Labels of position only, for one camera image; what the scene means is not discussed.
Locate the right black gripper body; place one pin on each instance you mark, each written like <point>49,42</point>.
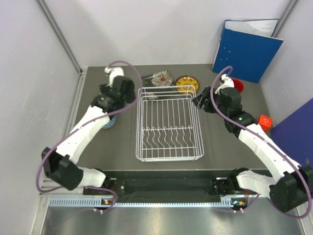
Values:
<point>210,106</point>

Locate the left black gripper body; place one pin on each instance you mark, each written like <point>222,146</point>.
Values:
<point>105,89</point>

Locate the yellow patterned plate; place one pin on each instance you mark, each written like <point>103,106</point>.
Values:
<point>187,84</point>

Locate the red patterned bowl blue inside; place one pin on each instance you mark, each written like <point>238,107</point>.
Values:
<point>110,123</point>

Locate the black skull mug red inside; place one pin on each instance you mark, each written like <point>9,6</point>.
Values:
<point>238,85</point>

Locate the black floral rectangular tray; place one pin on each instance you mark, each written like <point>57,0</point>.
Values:
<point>159,85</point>

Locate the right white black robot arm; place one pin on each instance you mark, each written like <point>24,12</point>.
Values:
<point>290,184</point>

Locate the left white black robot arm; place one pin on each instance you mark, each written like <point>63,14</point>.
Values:
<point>60,162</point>

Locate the red cube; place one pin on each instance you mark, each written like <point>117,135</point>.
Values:
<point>265,122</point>

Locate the dark blue binder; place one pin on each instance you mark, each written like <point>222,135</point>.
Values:
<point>294,135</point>

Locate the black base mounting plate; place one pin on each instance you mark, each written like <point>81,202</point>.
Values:
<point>151,184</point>

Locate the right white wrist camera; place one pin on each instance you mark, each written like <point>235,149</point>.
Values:
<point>225,82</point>

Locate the white wire dish rack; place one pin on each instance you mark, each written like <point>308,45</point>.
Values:
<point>168,125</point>

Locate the blue ring binder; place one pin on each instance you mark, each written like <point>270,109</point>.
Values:
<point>248,46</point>

